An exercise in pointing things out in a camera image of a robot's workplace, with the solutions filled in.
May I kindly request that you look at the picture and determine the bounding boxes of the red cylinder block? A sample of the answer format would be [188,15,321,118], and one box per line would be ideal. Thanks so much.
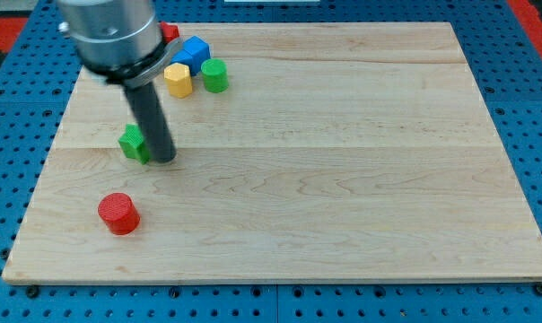
[97,192,140,235]

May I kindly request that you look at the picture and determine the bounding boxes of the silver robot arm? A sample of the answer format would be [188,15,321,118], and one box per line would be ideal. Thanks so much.
[57,0,183,163]

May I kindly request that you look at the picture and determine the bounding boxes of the green cylinder block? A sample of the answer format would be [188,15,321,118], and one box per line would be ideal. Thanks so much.
[201,58,229,93]

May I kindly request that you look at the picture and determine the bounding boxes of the wooden board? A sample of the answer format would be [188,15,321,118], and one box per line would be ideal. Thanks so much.
[3,22,542,285]

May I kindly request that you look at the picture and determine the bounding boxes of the yellow hexagon block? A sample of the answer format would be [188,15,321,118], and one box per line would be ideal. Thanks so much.
[163,63,193,99]

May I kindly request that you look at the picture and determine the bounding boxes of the blue block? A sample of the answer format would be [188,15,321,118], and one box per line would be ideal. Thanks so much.
[170,36,211,76]

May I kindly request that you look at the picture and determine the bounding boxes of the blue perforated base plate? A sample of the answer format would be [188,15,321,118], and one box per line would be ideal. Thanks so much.
[0,0,542,322]

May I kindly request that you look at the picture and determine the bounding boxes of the green star block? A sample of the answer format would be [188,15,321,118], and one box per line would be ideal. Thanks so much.
[118,124,150,164]

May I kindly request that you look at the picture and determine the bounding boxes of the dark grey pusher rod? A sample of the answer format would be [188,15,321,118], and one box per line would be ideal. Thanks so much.
[123,83,177,163]

